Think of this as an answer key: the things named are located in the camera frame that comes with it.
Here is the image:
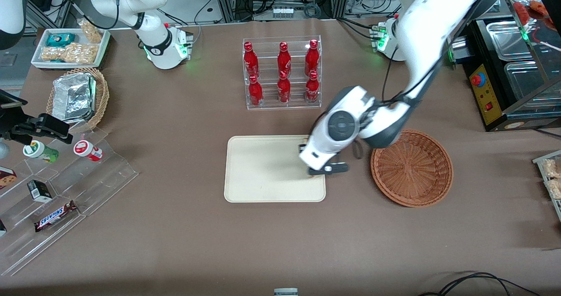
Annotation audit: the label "red white-rimmed cup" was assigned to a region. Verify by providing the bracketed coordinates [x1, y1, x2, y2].
[73, 140, 104, 162]

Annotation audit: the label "Snickers chocolate bar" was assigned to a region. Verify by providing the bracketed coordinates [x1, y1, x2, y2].
[34, 200, 78, 233]

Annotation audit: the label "large clear peanut bag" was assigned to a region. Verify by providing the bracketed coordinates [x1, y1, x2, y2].
[42, 43, 99, 65]

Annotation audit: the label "green white-capped bottle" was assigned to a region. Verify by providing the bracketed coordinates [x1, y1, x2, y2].
[23, 140, 60, 164]

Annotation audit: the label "white rectangular snack tray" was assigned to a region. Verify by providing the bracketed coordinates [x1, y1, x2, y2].
[31, 28, 111, 70]

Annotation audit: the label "red fried food pieces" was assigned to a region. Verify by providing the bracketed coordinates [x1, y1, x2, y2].
[513, 0, 550, 22]

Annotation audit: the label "red cola bottle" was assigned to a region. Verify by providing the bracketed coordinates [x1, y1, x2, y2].
[243, 41, 259, 78]
[249, 75, 264, 108]
[305, 70, 320, 104]
[277, 42, 292, 78]
[277, 71, 291, 104]
[305, 39, 320, 77]

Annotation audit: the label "white tray with snack bags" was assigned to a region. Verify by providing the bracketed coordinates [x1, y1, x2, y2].
[533, 150, 561, 222]

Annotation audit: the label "clear acrylic stepped display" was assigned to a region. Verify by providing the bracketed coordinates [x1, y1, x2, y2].
[0, 127, 139, 277]

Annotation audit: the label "cream plastic serving tray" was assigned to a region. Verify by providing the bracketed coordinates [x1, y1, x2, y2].
[224, 135, 327, 203]

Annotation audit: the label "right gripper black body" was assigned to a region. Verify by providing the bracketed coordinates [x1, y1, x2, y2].
[0, 89, 28, 132]

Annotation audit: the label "silver foil pouch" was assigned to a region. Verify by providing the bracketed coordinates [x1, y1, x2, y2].
[52, 72, 97, 123]

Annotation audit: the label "clear acrylic bottle rack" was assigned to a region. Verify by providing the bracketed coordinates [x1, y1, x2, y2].
[242, 35, 323, 111]

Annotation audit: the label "black food warmer cabinet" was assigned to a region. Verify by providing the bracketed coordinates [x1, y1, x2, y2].
[447, 0, 561, 132]

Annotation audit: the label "light tan wicker basket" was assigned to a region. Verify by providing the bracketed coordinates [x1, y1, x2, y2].
[46, 67, 110, 132]

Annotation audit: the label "teal snack packet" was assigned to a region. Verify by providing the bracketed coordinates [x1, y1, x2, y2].
[46, 33, 76, 47]

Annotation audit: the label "brown round wicker basket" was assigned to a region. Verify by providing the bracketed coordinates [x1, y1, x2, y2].
[370, 129, 454, 208]

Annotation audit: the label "small black box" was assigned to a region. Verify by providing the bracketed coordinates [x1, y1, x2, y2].
[27, 180, 53, 203]

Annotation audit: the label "black floor cable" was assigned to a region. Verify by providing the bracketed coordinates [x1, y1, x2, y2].
[419, 271, 542, 296]

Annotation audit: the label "brown cookie box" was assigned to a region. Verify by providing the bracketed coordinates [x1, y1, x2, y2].
[0, 166, 18, 190]

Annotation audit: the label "stainless steel pan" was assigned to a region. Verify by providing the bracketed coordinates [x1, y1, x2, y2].
[504, 61, 561, 108]
[486, 21, 534, 62]

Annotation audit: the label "small clear peanut bag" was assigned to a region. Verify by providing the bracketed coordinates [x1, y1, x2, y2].
[77, 19, 103, 44]

